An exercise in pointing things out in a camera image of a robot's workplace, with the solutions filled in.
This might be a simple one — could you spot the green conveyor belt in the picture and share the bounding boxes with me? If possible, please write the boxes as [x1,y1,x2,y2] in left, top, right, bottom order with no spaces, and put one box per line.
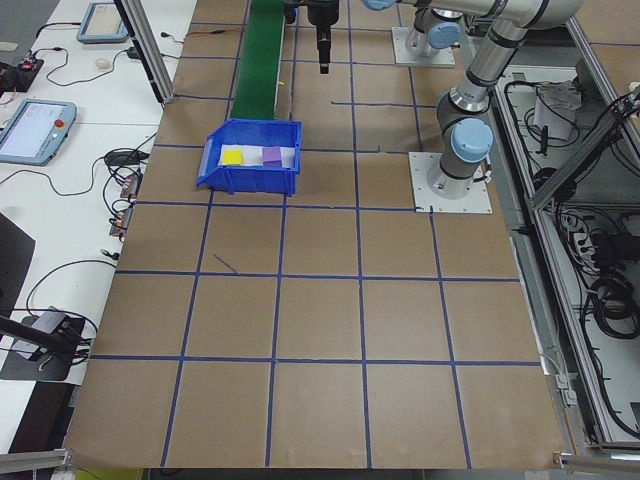
[231,0,287,121]

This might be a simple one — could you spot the blue plastic storage bin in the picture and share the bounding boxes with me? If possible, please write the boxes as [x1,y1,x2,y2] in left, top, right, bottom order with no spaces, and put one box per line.
[193,118,305,197]

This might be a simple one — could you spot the light blue teach pendant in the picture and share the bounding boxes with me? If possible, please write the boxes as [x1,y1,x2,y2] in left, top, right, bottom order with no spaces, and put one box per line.
[75,1,132,45]
[0,98,78,167]

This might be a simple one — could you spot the small circuit board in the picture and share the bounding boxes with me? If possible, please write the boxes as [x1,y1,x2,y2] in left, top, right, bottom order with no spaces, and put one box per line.
[109,207,134,241]
[121,172,144,199]

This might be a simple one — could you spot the black device with red part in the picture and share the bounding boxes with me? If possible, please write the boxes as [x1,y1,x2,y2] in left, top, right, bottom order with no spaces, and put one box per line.
[0,57,45,94]

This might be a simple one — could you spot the white power strip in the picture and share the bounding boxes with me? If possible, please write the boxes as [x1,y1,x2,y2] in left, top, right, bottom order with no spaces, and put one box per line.
[569,232,601,271]

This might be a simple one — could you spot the black power bricks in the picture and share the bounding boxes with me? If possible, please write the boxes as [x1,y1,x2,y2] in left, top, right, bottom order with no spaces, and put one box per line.
[592,232,631,266]

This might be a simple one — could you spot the black flat panel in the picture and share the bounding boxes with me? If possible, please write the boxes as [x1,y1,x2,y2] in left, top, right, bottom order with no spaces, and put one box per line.
[0,212,37,314]

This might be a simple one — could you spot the small grey box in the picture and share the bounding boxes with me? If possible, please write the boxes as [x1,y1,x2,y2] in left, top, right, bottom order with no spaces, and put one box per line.
[30,307,66,334]

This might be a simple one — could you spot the black stand pole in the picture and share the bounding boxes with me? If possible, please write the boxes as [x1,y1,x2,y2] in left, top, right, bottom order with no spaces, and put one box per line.
[0,314,69,354]

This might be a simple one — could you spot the aluminium corner bar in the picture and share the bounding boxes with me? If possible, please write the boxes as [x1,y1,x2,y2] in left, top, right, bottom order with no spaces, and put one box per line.
[551,449,640,466]
[0,448,76,476]

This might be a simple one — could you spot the white square base plate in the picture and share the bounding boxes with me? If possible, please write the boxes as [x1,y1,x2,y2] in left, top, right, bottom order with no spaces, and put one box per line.
[408,150,494,215]
[390,25,457,67]

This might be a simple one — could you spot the aluminium profile post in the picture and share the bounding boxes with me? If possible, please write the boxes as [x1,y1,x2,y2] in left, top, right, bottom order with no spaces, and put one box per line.
[113,0,176,105]

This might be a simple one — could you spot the black adapter cable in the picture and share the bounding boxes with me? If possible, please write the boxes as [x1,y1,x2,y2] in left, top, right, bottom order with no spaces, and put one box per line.
[44,47,130,84]

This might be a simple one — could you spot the white box in frame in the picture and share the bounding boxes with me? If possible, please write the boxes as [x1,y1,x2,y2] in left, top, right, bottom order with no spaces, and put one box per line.
[533,82,582,142]

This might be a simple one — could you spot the black pendant cable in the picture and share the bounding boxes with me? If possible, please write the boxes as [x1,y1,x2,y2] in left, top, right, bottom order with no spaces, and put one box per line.
[0,149,109,197]

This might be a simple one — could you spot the black cable coil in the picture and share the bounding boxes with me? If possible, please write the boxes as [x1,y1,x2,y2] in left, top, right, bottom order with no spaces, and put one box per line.
[579,277,640,341]

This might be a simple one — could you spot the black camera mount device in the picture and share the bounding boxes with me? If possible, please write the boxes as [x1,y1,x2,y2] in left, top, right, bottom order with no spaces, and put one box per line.
[0,314,87,382]

